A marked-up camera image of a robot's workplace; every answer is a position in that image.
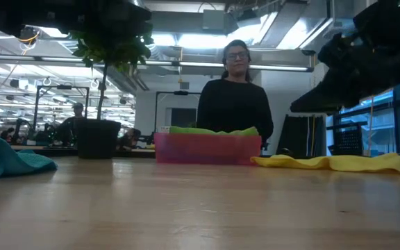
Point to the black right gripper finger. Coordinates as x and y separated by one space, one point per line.
332 97

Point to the yellow microfiber towel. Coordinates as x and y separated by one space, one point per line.
342 163

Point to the green microfiber towel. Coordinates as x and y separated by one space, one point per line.
193 131

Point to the teal microfiber towel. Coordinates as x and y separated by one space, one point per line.
2 158

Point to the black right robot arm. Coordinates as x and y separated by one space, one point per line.
394 17

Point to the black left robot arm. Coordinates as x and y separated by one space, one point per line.
64 14

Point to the pink plastic basket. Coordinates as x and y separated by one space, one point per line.
207 149

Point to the black crate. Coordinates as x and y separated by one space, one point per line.
349 140

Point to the black panel stand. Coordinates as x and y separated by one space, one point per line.
297 135

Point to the long ceiling light tube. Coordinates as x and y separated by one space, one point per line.
280 67

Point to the person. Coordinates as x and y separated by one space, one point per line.
234 104
71 125
130 137

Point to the white ceiling box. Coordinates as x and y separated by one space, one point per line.
214 20

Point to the ceiling light panel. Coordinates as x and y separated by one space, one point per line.
193 41

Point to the green plant in black pot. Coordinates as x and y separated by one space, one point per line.
97 139

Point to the round ceiling spotlight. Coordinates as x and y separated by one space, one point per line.
28 34

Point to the black rig frame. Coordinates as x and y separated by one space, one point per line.
181 93
62 87

